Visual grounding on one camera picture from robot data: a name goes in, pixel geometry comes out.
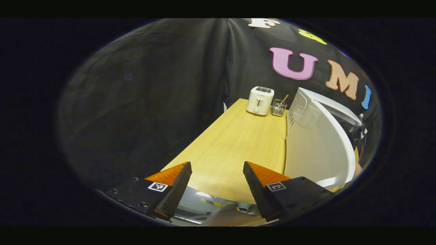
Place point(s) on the wooden stick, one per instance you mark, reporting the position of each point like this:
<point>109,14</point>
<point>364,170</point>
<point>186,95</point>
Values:
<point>284,99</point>

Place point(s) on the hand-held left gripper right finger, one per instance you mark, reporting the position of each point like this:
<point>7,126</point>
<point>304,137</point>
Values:
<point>259,192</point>

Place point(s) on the white microwave oven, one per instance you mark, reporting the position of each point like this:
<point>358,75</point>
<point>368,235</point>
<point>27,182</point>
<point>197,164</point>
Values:
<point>316,153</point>

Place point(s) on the white toaster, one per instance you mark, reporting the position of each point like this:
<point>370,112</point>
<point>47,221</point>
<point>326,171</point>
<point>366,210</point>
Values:
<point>259,102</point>

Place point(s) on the yellow black floor tape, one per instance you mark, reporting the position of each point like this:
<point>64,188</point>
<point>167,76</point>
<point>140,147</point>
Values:
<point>213,203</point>

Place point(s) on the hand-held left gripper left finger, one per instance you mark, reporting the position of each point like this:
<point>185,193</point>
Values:
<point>175,192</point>

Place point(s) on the black backdrop cloth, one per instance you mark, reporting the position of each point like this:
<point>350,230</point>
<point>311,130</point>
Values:
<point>136,102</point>

